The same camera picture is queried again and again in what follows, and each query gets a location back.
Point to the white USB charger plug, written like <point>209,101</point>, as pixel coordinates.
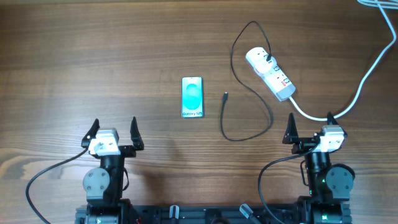
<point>262,66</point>

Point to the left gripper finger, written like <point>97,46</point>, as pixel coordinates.
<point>91,134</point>
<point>136,136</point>

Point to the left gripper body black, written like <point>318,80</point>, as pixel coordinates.
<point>127,151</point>

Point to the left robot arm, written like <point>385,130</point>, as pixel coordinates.
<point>104,185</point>

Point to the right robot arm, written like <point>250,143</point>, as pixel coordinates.
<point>329,184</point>

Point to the white power strip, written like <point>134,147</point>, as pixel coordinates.
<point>276,79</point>

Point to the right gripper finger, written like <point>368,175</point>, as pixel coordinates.
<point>330,120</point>
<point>291,135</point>

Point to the Galaxy S25 smartphone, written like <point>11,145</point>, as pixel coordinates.
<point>192,97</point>

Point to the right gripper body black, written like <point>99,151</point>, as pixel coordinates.
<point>303,145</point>

